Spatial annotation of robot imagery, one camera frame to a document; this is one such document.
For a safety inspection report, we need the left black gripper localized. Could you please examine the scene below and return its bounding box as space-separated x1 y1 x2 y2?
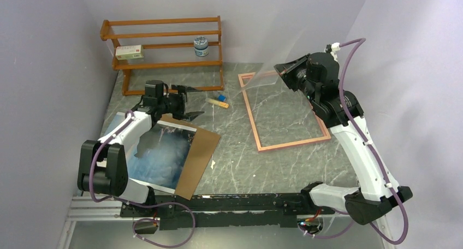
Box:
158 85 204 122

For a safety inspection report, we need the clear acrylic sheet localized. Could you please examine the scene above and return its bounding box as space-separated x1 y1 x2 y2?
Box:
240 8 363 94

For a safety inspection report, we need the mountain landscape photo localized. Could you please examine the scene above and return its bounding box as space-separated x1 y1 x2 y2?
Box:
99 111 197 203

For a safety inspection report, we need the pink picture frame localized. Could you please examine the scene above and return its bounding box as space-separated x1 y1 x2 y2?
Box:
242 91 332 152

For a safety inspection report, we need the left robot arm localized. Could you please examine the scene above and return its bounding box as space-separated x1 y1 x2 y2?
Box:
77 80 202 216

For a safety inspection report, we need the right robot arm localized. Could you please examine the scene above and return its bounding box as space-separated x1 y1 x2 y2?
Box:
274 52 413 225

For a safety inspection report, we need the brown backing board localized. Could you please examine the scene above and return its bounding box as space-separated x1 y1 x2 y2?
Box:
161 114 221 200

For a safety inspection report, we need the small blue white jar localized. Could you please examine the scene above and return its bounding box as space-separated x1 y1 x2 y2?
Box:
193 36 209 57

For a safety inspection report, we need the white green cardboard box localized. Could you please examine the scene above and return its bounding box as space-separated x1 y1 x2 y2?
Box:
115 45 144 60

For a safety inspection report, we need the wooden shelf rack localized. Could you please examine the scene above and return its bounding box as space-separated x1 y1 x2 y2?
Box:
100 16 225 96

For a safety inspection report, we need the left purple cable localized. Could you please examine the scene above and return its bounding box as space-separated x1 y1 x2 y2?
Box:
88 110 197 248

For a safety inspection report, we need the purple cable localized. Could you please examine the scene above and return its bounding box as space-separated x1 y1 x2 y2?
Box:
88 110 197 248
298 37 410 245

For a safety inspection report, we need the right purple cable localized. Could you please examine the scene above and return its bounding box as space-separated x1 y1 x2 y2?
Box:
298 37 410 245

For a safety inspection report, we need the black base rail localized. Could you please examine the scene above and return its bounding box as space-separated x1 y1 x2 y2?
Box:
120 193 334 230

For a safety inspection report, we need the aluminium extrusion frame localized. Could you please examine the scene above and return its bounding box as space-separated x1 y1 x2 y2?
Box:
56 193 395 249

